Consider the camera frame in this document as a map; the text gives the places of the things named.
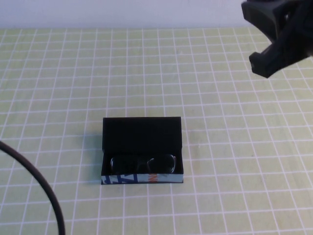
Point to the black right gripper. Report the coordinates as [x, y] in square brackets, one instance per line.
[302, 27]

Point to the black-framed glasses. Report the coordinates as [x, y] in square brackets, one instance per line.
[174, 163]

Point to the black printed glasses case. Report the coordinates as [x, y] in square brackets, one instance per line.
[141, 134]

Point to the green white-checked tablecloth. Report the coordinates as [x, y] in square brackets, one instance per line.
[73, 73]

